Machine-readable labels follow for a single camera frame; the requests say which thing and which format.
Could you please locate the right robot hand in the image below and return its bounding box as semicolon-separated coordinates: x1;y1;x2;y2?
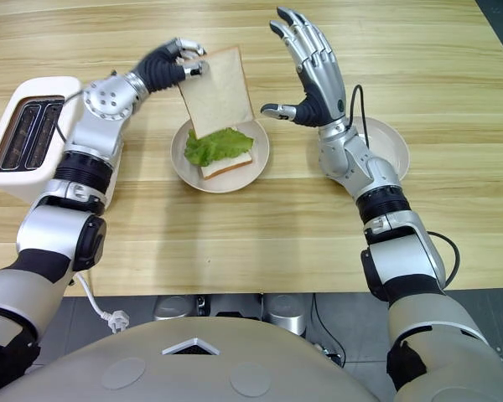
260;6;349;129

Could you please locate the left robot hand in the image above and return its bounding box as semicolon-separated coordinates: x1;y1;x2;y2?
134;37;211;95

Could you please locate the bread slice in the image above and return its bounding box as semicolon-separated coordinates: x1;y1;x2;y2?
176;45;257;141
198;149;254;181

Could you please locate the green lettuce leaf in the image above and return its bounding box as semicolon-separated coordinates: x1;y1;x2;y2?
184;126;256;168

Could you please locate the beige round plate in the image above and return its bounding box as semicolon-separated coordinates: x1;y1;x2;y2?
350;116;411;183
169;117;272;194

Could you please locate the cream toaster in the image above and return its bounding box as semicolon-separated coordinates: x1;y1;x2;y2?
0;75;125;206

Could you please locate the robot body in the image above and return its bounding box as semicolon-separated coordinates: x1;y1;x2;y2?
0;317;381;402

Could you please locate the white cord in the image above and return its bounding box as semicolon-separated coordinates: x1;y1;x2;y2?
72;272;131;335

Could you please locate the thin black cable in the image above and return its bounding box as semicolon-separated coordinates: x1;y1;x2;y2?
311;292;347;369

